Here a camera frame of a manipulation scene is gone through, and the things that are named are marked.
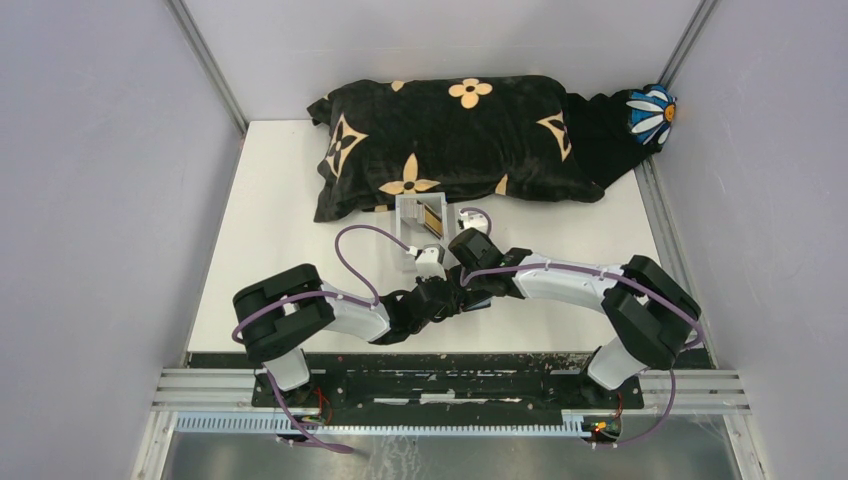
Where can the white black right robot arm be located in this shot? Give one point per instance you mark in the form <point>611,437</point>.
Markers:
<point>653,317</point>

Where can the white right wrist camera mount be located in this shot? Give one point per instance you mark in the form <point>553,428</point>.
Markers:
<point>474,218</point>

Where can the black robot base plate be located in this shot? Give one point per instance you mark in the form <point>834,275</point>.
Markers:
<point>483,389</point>

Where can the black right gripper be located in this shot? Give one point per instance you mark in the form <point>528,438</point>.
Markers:
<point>470,284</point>

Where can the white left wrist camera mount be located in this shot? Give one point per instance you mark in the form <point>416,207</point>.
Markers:
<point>428,261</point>

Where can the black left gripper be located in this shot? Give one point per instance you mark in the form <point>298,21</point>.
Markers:
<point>453,307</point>

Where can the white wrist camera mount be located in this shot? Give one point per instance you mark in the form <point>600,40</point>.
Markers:
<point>474,218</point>
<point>428,261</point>

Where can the aluminium frame rail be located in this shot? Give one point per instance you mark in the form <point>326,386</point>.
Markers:
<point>698,392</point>

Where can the black leather card holder wallet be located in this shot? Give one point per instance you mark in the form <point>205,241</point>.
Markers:
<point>471,299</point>

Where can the white plastic card tray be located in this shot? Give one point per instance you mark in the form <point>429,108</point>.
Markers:
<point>404,261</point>

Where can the black cloth with daisy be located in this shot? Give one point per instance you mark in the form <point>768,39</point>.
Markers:
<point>613,134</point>

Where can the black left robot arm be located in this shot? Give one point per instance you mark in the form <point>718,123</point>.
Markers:
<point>277,315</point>

